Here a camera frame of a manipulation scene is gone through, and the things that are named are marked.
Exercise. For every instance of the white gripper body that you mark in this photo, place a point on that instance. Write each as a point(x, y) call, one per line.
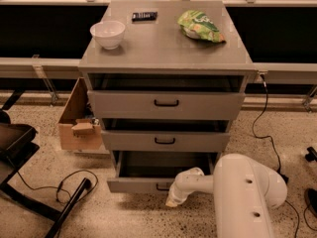
point(178, 191)

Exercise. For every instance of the grey bottom drawer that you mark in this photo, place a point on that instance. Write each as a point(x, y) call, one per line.
point(154, 172)

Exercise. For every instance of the grey drawer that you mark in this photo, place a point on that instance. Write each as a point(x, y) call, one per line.
point(165, 141)
point(166, 105)
point(154, 172)

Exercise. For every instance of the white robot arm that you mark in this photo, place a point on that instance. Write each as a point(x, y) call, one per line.
point(244, 190)

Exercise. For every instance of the grey middle drawer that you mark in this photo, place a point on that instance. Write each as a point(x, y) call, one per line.
point(165, 141)

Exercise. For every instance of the grey drawer cabinet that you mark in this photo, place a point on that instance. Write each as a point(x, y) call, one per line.
point(156, 56)

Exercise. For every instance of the grey top drawer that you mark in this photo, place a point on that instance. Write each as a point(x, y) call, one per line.
point(166, 105)

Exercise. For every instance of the cardboard box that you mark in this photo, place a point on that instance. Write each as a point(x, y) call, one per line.
point(77, 127)

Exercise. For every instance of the black caster wheel right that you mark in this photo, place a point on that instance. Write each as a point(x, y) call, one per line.
point(311, 155)

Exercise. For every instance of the green chip bag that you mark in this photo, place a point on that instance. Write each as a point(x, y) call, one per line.
point(196, 25)

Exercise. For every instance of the white bowl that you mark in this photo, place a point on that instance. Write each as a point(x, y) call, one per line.
point(108, 34)

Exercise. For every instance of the black remote control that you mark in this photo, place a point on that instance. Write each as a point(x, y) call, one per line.
point(144, 16)

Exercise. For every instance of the metal rail bench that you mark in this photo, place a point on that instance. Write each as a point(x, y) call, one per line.
point(39, 66)

